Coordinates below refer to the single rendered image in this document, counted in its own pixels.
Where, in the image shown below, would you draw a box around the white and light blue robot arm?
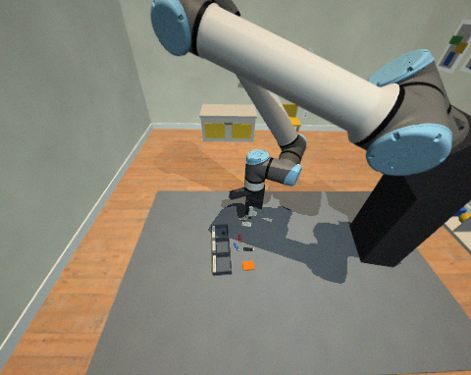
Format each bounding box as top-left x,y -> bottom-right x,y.
150,0 -> 469,200

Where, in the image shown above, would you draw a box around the dark grey bins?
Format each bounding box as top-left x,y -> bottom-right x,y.
212,224 -> 232,276

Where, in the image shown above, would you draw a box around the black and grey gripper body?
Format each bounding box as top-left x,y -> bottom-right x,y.
245,185 -> 265,209

